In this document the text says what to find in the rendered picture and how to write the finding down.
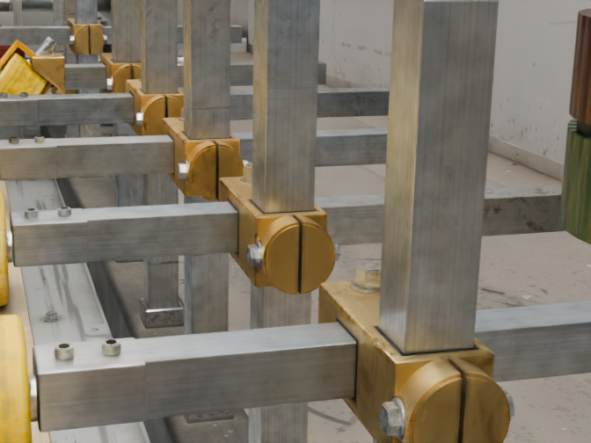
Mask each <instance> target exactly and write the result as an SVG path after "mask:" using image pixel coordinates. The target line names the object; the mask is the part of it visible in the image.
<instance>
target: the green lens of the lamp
mask: <svg viewBox="0 0 591 443"><path fill-rule="evenodd" d="M559 223H560V225H561V226H562V228H563V229H564V230H565V231H567V232H568V233H569V234H571V235H572V236H574V237H576V238H578V239H580V240H581V241H583V242H585V243H588V244H591V136H589V135H587V134H584V133H582V132H581V131H580V130H579V129H578V128H577V120H576V119H572V120H570V121H569V122H568V124H567V133H566V143H565V161H564V171H563V181H562V191H561V200H560V209H559Z"/></svg>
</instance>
